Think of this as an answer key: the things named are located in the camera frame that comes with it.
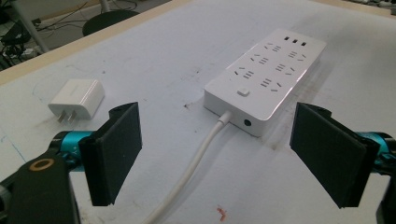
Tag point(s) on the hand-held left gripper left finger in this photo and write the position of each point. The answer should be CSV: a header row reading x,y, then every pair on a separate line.
x,y
113,155

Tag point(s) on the white plug charger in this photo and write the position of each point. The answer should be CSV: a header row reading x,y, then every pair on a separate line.
x,y
77,98

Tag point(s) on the grey metal stand pole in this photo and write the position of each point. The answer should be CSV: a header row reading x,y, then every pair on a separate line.
x,y
29,26

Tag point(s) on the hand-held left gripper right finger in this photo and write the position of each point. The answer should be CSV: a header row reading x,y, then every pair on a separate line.
x,y
330,155

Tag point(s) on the black round stool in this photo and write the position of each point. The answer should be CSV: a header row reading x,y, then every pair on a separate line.
x,y
107,20

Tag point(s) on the white power strip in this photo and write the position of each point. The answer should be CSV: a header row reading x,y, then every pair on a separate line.
x,y
264,81

